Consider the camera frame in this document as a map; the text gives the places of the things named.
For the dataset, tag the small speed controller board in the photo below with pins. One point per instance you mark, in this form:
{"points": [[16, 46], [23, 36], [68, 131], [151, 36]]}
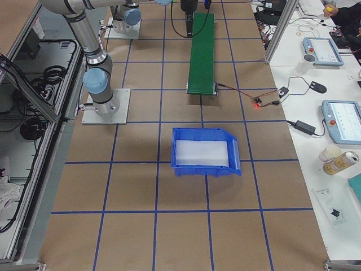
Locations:
{"points": [[257, 102]]}

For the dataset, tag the white plastic cup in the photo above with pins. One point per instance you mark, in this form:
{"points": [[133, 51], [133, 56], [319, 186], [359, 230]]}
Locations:
{"points": [[305, 64]]}

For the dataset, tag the black power adapter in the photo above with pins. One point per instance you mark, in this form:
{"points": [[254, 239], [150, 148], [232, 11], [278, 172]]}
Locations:
{"points": [[304, 127]]}

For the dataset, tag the white foam bin liner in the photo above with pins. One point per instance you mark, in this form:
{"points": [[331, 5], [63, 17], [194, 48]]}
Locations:
{"points": [[201, 153]]}

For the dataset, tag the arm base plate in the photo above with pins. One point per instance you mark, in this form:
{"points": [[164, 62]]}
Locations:
{"points": [[113, 112], [122, 31]]}

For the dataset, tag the green conveyor belt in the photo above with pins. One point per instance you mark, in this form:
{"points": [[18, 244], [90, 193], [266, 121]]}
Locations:
{"points": [[201, 74]]}

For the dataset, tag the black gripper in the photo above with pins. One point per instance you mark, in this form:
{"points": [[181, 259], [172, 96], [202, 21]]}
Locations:
{"points": [[187, 6]]}

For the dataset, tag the teach pendant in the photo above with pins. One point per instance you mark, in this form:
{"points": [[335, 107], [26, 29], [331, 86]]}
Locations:
{"points": [[342, 119], [324, 51]]}

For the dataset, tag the aluminium frame post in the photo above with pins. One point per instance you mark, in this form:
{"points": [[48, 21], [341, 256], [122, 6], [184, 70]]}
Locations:
{"points": [[285, 17]]}

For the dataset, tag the black computer mouse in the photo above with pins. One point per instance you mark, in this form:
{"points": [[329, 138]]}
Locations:
{"points": [[317, 87]]}

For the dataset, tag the blue plastic bin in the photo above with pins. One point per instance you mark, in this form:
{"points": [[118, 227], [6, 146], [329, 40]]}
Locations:
{"points": [[207, 134]]}

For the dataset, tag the yellow drink can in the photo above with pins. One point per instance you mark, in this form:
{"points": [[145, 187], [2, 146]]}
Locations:
{"points": [[340, 163]]}

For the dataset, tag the lower teach pendant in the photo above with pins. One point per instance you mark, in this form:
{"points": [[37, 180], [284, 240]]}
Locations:
{"points": [[342, 119]]}

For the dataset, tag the upper teach pendant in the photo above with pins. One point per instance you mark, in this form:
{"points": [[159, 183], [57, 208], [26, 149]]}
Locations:
{"points": [[324, 51]]}

